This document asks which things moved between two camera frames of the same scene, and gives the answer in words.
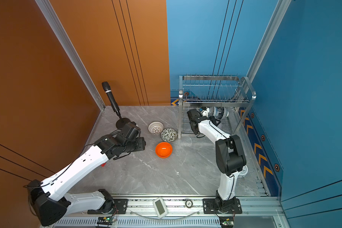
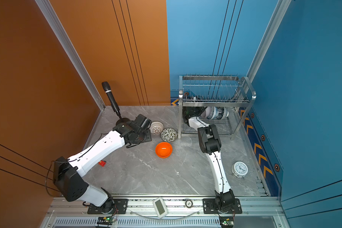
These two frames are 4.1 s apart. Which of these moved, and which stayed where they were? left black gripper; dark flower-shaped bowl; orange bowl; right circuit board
Moved: left black gripper
Stayed: orange bowl; dark flower-shaped bowl; right circuit board
